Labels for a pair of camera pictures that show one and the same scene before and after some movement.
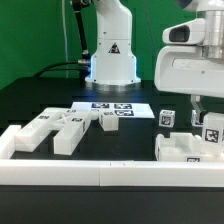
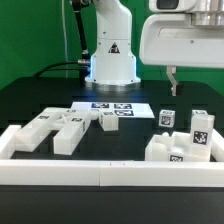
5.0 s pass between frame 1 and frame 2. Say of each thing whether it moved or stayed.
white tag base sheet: stayed
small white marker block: stayed
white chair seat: moved
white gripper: moved
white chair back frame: stayed
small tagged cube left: stayed
